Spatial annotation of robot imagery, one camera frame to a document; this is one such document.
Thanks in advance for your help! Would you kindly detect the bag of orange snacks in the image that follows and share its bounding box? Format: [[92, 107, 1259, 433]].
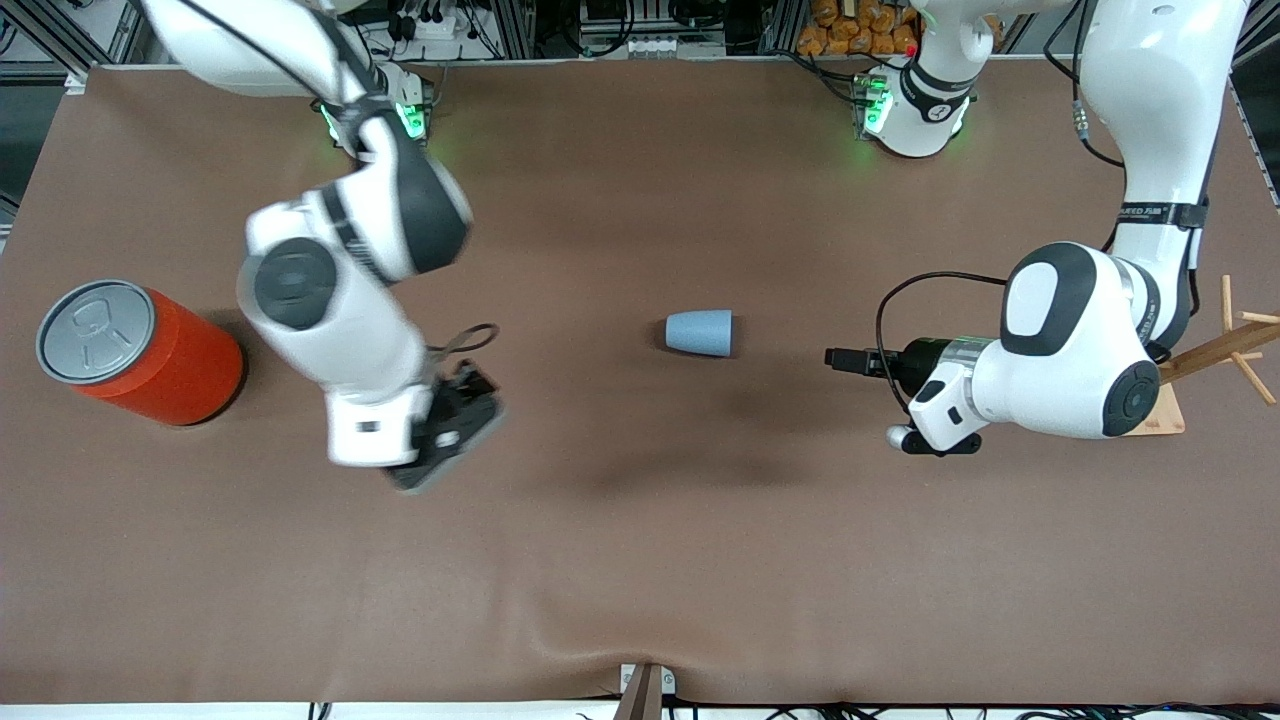
[[797, 0, 921, 58]]

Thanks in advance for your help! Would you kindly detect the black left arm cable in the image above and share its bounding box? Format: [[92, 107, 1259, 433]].
[[875, 0, 1126, 413]]

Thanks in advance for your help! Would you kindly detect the brown table mat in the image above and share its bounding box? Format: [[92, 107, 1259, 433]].
[[0, 58, 1280, 706]]

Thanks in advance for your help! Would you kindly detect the grey metal table clamp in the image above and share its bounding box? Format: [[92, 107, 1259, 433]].
[[618, 663, 678, 720]]

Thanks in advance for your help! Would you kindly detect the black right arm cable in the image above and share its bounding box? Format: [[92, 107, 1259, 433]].
[[175, 0, 500, 357]]

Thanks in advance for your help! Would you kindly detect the white power strip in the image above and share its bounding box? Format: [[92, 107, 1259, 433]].
[[620, 35, 728, 59]]

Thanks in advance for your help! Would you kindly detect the bamboo cup rack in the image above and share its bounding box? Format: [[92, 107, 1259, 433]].
[[1145, 275, 1280, 436]]

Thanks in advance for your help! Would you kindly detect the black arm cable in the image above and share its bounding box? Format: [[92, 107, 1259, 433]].
[[175, 0, 500, 357], [875, 0, 1126, 413]]

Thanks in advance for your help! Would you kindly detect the orange can-shaped container, grey lid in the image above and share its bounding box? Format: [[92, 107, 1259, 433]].
[[36, 279, 246, 428]]

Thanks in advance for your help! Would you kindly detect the light blue plastic cup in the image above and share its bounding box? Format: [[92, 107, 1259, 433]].
[[665, 310, 734, 358]]

